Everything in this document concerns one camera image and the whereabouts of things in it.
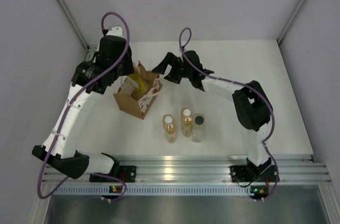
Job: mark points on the aluminium front rail frame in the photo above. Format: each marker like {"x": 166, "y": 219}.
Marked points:
{"x": 293, "y": 169}

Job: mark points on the left aluminium corner post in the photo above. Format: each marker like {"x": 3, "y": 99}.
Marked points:
{"x": 72, "y": 22}

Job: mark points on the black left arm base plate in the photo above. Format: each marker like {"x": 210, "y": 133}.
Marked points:
{"x": 126, "y": 174}

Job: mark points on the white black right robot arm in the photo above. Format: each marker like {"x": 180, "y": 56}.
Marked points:
{"x": 253, "y": 109}

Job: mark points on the clear bottle dark cap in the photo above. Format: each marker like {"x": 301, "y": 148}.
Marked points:
{"x": 198, "y": 130}

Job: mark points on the grey slotted cable duct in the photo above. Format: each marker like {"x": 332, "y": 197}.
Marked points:
{"x": 159, "y": 190}

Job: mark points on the red cap bottle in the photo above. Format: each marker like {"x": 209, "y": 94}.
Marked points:
{"x": 138, "y": 80}

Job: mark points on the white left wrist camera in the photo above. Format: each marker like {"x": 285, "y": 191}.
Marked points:
{"x": 114, "y": 31}

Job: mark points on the white cap bottle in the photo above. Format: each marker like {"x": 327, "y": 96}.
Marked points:
{"x": 186, "y": 122}
{"x": 169, "y": 128}

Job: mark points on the jute watermelon canvas bag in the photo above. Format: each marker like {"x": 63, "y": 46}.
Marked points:
{"x": 136, "y": 98}

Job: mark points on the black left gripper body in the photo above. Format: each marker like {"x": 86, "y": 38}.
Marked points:
{"x": 124, "y": 67}

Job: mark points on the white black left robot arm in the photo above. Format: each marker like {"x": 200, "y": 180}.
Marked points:
{"x": 60, "y": 148}

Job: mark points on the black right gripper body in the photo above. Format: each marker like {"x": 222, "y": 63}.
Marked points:
{"x": 178, "y": 71}

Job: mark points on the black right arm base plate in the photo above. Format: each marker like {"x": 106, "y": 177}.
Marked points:
{"x": 244, "y": 174}

